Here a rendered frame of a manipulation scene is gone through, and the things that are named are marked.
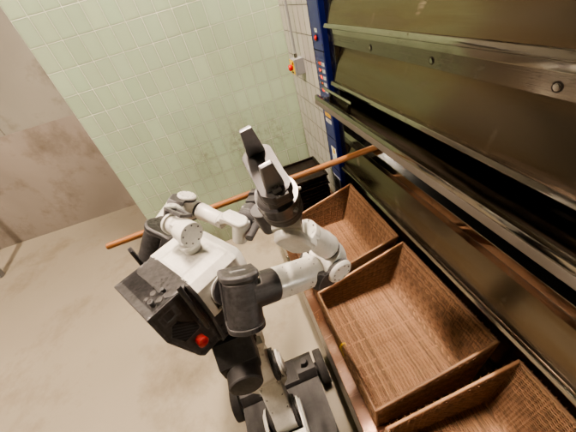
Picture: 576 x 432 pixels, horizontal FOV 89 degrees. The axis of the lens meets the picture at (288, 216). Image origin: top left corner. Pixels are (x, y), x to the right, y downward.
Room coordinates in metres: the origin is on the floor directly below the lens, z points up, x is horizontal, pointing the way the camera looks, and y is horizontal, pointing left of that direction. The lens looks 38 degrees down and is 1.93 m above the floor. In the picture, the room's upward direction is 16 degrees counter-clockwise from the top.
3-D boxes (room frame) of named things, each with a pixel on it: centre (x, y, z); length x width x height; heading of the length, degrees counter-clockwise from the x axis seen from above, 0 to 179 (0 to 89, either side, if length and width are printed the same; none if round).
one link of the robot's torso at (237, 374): (0.58, 0.30, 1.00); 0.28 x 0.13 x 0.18; 7
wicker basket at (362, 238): (1.24, -0.23, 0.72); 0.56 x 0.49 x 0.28; 6
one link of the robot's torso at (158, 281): (0.62, 0.34, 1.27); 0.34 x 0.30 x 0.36; 40
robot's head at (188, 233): (0.66, 0.29, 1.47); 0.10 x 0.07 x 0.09; 40
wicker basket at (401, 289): (0.65, -0.30, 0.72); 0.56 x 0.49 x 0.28; 7
